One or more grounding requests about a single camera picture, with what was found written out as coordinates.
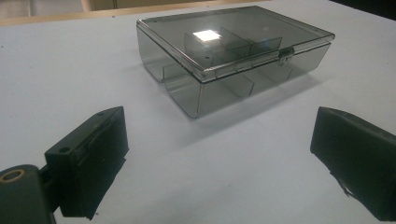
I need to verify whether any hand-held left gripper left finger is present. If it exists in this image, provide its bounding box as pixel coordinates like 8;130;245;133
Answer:
44;105;130;220

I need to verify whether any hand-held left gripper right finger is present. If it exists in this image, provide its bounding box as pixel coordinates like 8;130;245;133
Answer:
310;106;396;222

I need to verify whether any clear grey plastic compartment box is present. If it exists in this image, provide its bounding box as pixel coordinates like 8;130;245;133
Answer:
135;5;336;119

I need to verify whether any white table cover board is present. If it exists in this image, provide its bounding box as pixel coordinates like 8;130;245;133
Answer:
0;0;396;224

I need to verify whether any wooden table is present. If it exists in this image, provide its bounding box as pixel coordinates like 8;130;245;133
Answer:
0;0;269;28

